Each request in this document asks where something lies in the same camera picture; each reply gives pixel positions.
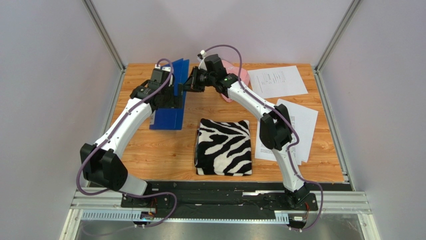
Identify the zebra print cushion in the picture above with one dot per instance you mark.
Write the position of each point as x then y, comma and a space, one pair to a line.
223, 148

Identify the printed paper sheet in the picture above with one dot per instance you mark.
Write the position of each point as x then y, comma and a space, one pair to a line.
277, 82
263, 153

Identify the blue file folder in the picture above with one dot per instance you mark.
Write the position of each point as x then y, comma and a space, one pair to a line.
172, 118

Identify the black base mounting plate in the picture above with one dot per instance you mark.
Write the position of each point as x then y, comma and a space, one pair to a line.
226, 200

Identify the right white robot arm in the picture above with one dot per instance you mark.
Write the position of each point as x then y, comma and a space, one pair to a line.
275, 130

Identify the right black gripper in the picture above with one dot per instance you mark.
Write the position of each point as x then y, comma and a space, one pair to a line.
194, 80

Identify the left corner aluminium post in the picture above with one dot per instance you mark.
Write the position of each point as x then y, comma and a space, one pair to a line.
97, 20

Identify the pink baseball cap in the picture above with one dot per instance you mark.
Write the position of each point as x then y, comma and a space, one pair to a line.
231, 69

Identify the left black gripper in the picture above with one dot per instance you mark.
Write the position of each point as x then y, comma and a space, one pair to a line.
170, 104

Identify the front printed paper sheet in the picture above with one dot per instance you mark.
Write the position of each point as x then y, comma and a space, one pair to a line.
263, 153

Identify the top printed paper sheet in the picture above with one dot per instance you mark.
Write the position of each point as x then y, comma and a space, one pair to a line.
277, 82

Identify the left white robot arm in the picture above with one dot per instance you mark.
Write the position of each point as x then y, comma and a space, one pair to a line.
101, 161

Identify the rear white paper sheet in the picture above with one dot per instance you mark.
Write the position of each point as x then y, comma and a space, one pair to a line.
303, 121

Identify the corner aluminium post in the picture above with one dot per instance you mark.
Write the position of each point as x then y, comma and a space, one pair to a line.
338, 33
97, 20

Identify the right corner aluminium post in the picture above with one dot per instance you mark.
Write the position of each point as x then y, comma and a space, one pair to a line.
338, 33

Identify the aluminium frame rail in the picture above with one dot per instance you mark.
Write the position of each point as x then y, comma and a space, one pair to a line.
345, 215

